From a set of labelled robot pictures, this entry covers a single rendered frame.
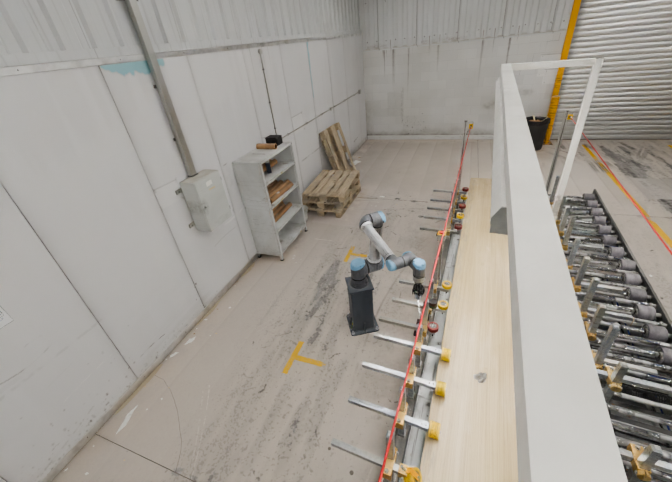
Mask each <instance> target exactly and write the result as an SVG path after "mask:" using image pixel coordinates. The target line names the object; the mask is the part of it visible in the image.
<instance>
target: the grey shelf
mask: <svg viewBox="0 0 672 482"><path fill-rule="evenodd" d="M290 147H291V148H290ZM291 152H292V153H291ZM253 153H254V154H253ZM292 158H293V159H292ZM269 159H271V160H272V159H276V160H277V161H278V163H277V164H276V165H274V166H273V167H271V171H272V173H270V174H268V173H267V171H265V172H263V167H262V164H263V163H264V162H266V161H267V160H269ZM232 166H233V169H234V173H235V176H236V180H237V183H238V187H239V190H240V194H241V197H242V201H243V204H244V208H245V211H246V215H247V219H248V222H249V226H250V229H251V233H252V236H253V240H254V243H255V247H256V250H257V254H258V258H261V255H260V254H266V255H273V256H279V255H281V256H280V259H281V261H284V257H283V253H284V252H285V250H286V249H287V247H288V246H289V245H290V244H291V243H292V242H293V241H294V240H295V239H296V237H297V236H298V235H299V234H300V233H301V231H302V230H303V229H304V228H305V232H307V231H308V230H307V226H306V220H305V214H304V209H303V203H302V197H301V191H300V186H299V180H298V174H297V169H296V163H295V157H294V151H293V146H292V142H283V143H282V144H280V145H279V146H277V149H257V148H256V149H254V150H252V151H250V152H249V153H247V154H245V155H243V156H242V157H240V158H238V159H237V160H235V161H233V162H232ZM258 167H259V168H258ZM294 169H295V170H294ZM295 175H296V176H295ZM276 178H277V179H276ZM287 179H288V180H290V182H292V183H293V186H292V187H291V188H290V189H289V190H288V191H286V192H285V193H284V194H283V195H282V196H280V197H279V198H278V199H277V200H275V201H274V202H273V203H272V204H271V202H270V197H269V193H268V189H267V186H268V185H269V184H270V183H272V182H273V181H274V180H277V181H279V180H282V181H283V182H284V181H285V180H287ZM296 180H297V181H296ZM297 186H298V187H297ZM298 191H299V193H298ZM264 192H266V193H264ZM266 196H267V197H266ZM299 197H300V198H299ZM267 200H268V201H267ZM266 201H267V202H266ZM281 201H283V202H284V204H285V205H286V204H287V203H288V202H291V203H292V206H291V207H290V208H289V209H288V210H287V211H286V212H285V213H284V214H283V216H282V217H281V218H280V219H279V220H278V221H277V222H276V223H275V219H274V214H273V210H272V209H273V208H274V207H276V206H277V205H278V204H279V203H280V202H281ZM300 203H301V204H300ZM301 208H302V209H301ZM269 213H271V214H269ZM302 214H303V215H302ZM270 217H271V218H270ZM303 219H304V221H303ZM259 253H260V254H259Z"/></svg>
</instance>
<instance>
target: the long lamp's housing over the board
mask: <svg viewBox="0 0 672 482"><path fill-rule="evenodd" d="M490 224H491V225H490V231H489V233H496V234H504V235H508V230H507V207H506V184H505V161H504V137H503V114H502V91H501V77H499V78H498V80H497V81H496V91H495V115H494V139H493V164H492V188H491V212H490Z"/></svg>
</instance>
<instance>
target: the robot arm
mask: <svg viewBox="0 0 672 482"><path fill-rule="evenodd" d="M385 222H386V218H385V215H384V213H383V212H382V211H377V212H373V213H370V214H366V215H364V216H363V217H362V218H361V219H360V222H359V228H360V230H361V231H362V232H364V233H365V234H366V235H367V236H368V238H369V239H370V241H369V254H368V255H367V259H361V258H355V259H353V260H352V261H351V263H350V269H351V279H350V285H351V287H353V288H355V289H362V288H365V287H366V286H367V285H368V279H367V277H366V274H369V273H372V272H375V271H378V270H381V269H383V268H384V260H385V265H386V267H387V269H388V270H389V271H396V270H398V269H401V268H404V267H407V266H409V267H410V268H411V269H412V270H413V281H414V282H415V284H414V286H413V289H412V295H413V292H414V295H415V299H417V300H420V299H421V297H422V296H423V294H424V292H425V288H424V286H423V285H422V283H423V282H424V281H425V278H426V277H425V270H426V262H425V261H424V260H423V259H421V258H417V257H416V256H415V255H414V254H413V253H412V252H410V251H406V252H404V253H403V254H402V256H399V257H396V255H394V253H393V252H392V251H391V250H390V248H389V247H388V246H387V244H386V243H385V242H384V241H383V239H382V238H381V236H382V226H383V223H385ZM380 254H381V255H380ZM383 258H384V260H383ZM418 296H419V298H418Z"/></svg>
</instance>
